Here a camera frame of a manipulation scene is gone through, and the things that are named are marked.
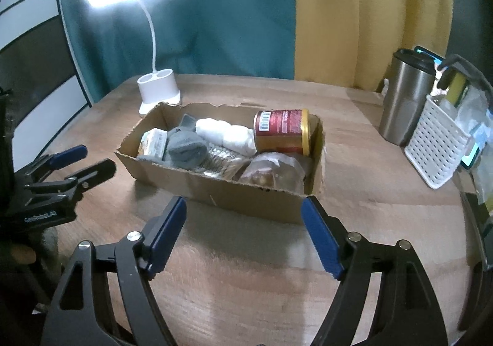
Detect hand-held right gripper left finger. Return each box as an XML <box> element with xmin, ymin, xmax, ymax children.
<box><xmin>40</xmin><ymin>196</ymin><xmax>188</xmax><ymax>346</ymax></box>

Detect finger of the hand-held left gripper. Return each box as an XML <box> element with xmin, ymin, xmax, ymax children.
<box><xmin>25</xmin><ymin>159</ymin><xmax>117</xmax><ymax>204</ymax></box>
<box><xmin>21</xmin><ymin>145</ymin><xmax>88</xmax><ymax>182</ymax></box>

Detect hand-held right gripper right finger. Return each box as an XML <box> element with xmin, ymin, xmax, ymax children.
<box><xmin>300</xmin><ymin>196</ymin><xmax>449</xmax><ymax>346</ymax></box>

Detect green packet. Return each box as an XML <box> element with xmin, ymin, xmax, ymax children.
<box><xmin>137</xmin><ymin>128</ymin><xmax>169</xmax><ymax>158</ymax></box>

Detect cardboard box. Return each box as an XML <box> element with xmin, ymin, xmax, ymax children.
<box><xmin>114</xmin><ymin>101</ymin><xmax>326</xmax><ymax>225</ymax></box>

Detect grey sock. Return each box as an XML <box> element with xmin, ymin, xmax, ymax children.
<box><xmin>165</xmin><ymin>127</ymin><xmax>210</xmax><ymax>169</ymax></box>

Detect red can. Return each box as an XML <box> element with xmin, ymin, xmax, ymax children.
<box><xmin>253</xmin><ymin>109</ymin><xmax>311</xmax><ymax>157</ymax></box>

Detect white sock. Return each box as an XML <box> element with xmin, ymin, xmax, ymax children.
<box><xmin>195</xmin><ymin>118</ymin><xmax>257</xmax><ymax>156</ymax></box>

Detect clear bag of brown snacks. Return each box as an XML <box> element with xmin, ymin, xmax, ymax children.
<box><xmin>238</xmin><ymin>152</ymin><xmax>309</xmax><ymax>194</ymax></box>

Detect bag of cotton swabs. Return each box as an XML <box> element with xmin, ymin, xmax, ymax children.
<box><xmin>198</xmin><ymin>142</ymin><xmax>247</xmax><ymax>179</ymax></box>

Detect white desk lamp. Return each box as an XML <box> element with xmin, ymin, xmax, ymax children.
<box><xmin>85</xmin><ymin>0</ymin><xmax>181</xmax><ymax>114</ymax></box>

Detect white perforated basket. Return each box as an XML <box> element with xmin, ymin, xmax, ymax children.
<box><xmin>404</xmin><ymin>95</ymin><xmax>478</xmax><ymax>189</ymax></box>

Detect steel tumbler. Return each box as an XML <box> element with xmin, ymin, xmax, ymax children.
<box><xmin>378</xmin><ymin>48</ymin><xmax>438</xmax><ymax>147</ymax></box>

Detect clear plastic bags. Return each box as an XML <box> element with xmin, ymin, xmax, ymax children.
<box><xmin>456</xmin><ymin>88</ymin><xmax>493</xmax><ymax>146</ymax></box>

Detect teal curtain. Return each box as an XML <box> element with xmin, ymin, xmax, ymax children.
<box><xmin>56</xmin><ymin>0</ymin><xmax>297</xmax><ymax>105</ymax></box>

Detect yellow sponge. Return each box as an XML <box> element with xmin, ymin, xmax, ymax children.
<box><xmin>445</xmin><ymin>72</ymin><xmax>468</xmax><ymax>104</ymax></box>

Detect black phone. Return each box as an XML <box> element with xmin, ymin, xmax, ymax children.
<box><xmin>414</xmin><ymin>46</ymin><xmax>444</xmax><ymax>64</ymax></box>

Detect yellow curtain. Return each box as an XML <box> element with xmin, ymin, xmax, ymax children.
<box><xmin>287</xmin><ymin>0</ymin><xmax>455</xmax><ymax>92</ymax></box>

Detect dark curtain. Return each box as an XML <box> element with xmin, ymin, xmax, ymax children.
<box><xmin>447</xmin><ymin>0</ymin><xmax>493</xmax><ymax>61</ymax></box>

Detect black chair frame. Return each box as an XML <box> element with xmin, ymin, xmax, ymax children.
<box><xmin>456</xmin><ymin>192</ymin><xmax>493</xmax><ymax>333</ymax></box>

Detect black strap handle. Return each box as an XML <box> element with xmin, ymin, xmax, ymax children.
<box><xmin>437</xmin><ymin>54</ymin><xmax>493</xmax><ymax>94</ymax></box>

